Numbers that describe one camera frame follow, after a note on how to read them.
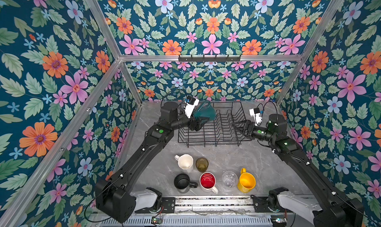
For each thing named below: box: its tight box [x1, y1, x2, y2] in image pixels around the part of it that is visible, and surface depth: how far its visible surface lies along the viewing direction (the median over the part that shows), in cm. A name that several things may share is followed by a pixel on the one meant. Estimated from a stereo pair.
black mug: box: [173, 173, 199, 190], surface depth 77 cm
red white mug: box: [199, 171, 219, 195], surface depth 78 cm
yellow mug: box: [237, 167, 257, 194], surface depth 78 cm
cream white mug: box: [174, 153, 194, 170], surface depth 82 cm
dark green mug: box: [193, 100, 216, 122], surface depth 68 cm
